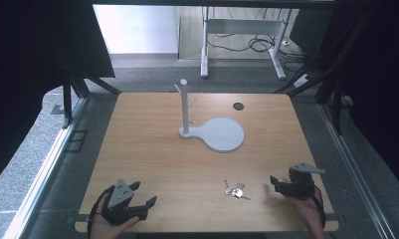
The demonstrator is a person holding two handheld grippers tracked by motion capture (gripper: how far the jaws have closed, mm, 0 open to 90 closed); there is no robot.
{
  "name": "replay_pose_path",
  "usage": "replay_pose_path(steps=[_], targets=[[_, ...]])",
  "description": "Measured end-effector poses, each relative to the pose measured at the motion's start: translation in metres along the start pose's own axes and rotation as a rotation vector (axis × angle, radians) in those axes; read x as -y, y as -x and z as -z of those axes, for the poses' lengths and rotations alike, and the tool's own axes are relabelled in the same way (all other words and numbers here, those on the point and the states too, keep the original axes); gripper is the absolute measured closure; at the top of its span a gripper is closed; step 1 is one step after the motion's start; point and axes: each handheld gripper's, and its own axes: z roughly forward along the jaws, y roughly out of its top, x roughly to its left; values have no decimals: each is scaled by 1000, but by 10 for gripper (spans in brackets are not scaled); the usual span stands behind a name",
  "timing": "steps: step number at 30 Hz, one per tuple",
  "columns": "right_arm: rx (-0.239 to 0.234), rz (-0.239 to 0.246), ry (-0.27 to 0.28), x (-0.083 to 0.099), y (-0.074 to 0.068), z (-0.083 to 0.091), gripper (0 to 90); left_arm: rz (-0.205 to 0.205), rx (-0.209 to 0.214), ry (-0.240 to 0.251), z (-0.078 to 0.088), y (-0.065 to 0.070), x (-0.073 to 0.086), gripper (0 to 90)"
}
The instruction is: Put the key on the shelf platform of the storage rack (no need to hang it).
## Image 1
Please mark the bunch of silver keys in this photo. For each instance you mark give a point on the bunch of silver keys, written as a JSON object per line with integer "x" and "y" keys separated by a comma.
{"x": 237, "y": 191}

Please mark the white power strip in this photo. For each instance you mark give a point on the white power strip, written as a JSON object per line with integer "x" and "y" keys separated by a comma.
{"x": 302, "y": 80}

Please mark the black metal frame strut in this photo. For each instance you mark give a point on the black metal frame strut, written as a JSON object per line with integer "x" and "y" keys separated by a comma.
{"x": 67, "y": 99}
{"x": 336, "y": 99}

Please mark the person's left hand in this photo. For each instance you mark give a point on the person's left hand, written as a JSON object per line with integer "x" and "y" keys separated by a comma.
{"x": 104, "y": 229}

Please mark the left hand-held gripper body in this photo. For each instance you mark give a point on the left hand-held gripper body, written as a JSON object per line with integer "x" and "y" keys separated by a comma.
{"x": 120, "y": 195}

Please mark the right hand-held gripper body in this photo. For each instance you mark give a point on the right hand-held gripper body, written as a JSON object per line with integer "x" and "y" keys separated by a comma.
{"x": 301, "y": 186}

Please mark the dark curtain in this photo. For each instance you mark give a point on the dark curtain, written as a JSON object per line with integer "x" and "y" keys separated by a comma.
{"x": 379, "y": 83}
{"x": 24, "y": 66}

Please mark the dark round table grommet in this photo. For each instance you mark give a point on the dark round table grommet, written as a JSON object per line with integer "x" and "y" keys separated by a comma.
{"x": 238, "y": 106}

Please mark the white metal desk frame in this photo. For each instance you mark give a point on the white metal desk frame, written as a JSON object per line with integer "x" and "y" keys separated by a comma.
{"x": 243, "y": 26}

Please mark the white key stand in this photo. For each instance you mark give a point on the white key stand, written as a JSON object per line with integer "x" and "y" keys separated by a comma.
{"x": 220, "y": 132}

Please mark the aluminium rail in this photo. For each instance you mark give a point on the aluminium rail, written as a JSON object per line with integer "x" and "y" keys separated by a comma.
{"x": 356, "y": 176}
{"x": 38, "y": 182}

